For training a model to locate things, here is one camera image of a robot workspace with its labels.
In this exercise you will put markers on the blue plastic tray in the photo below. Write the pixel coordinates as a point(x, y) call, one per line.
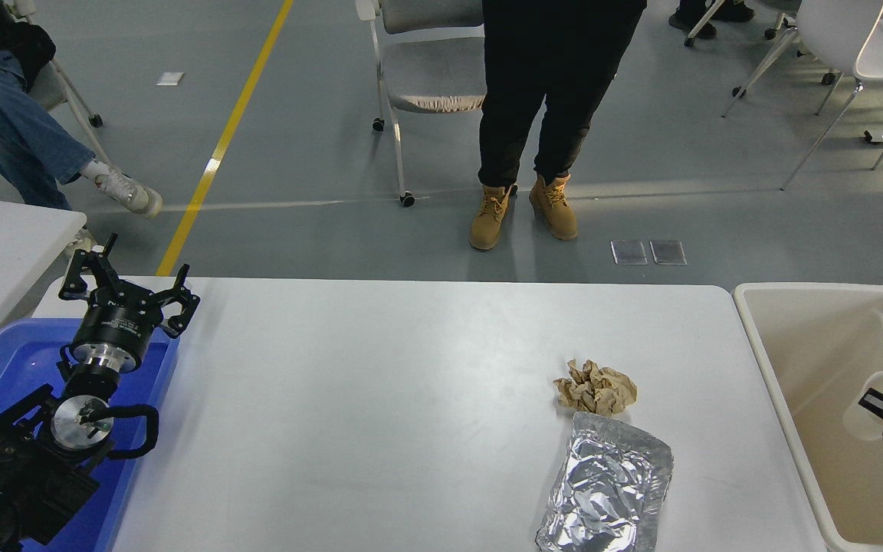
point(12, 360)

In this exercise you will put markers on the foil tray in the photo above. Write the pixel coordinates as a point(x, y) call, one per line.
point(610, 483)

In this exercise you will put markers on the grey chair with casters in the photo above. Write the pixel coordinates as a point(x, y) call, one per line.
point(780, 4)

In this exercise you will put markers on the large pale plastic bin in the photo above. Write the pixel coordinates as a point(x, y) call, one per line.
point(817, 345)

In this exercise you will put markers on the person in dark shoes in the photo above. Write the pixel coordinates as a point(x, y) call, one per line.
point(690, 23)

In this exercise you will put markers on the standing person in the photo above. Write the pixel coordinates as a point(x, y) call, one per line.
point(556, 77)

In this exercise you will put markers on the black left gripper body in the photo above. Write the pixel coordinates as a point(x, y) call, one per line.
point(113, 326)

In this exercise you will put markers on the clear floor plate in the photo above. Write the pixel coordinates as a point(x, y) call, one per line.
point(667, 252)
point(629, 252)

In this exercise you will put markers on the grey padded rolling chair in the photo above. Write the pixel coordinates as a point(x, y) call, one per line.
point(430, 73)

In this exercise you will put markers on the tan paper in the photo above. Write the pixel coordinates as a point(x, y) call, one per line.
point(595, 389)

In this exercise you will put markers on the seated person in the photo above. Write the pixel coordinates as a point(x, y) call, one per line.
point(12, 130)

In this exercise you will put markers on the white plastic chair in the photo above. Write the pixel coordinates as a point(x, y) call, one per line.
point(840, 31)

